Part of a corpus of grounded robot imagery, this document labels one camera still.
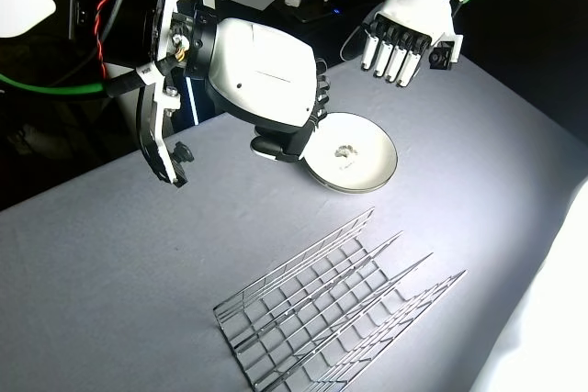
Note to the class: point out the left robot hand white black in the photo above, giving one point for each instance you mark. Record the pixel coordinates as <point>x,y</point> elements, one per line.
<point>413,11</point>

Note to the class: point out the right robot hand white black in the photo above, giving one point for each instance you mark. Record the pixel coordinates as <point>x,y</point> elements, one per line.
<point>257,70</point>

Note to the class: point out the black device with blue light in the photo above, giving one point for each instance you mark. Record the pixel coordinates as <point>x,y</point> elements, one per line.
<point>317,11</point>

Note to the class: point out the white cloth sheet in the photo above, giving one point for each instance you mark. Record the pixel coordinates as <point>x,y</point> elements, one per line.
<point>551,318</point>

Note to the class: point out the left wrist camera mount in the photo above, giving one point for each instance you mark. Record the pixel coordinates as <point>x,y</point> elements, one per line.
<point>438,58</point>

